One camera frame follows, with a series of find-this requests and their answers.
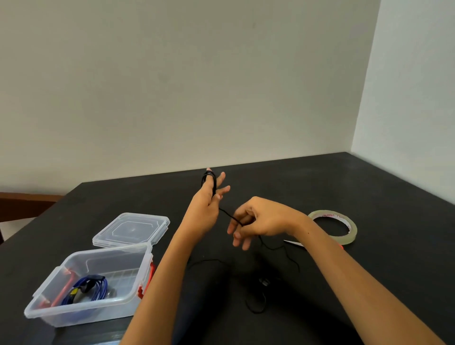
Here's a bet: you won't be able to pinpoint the person's right hand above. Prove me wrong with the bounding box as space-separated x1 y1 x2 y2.
227 196 310 252

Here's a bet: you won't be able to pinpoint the person's left hand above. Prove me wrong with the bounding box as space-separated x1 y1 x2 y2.
179 167 231 244

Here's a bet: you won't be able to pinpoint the red-handled scissors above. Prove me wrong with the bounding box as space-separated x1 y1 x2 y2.
283 240 345 251

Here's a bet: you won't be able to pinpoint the black wired earphones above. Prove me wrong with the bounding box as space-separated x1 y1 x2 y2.
186 170 301 315

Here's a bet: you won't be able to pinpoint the clear tape roll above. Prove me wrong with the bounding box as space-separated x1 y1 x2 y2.
307 209 358 246

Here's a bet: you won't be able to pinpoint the blue wired earphones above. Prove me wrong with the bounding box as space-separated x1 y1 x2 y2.
60 274 109 306

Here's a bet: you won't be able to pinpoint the clear plastic box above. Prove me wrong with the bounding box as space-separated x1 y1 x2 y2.
24 243 157 328

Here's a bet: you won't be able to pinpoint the person's right forearm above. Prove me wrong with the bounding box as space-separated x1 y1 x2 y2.
291 217 445 345

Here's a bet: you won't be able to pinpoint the person's left forearm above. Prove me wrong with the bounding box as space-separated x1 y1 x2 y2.
120 227 198 345

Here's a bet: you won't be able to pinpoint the clear plastic lid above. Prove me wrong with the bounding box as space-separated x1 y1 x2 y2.
92 212 171 248

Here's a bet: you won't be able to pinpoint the brown wooden furniture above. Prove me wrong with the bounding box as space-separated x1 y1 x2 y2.
0 191 64 223

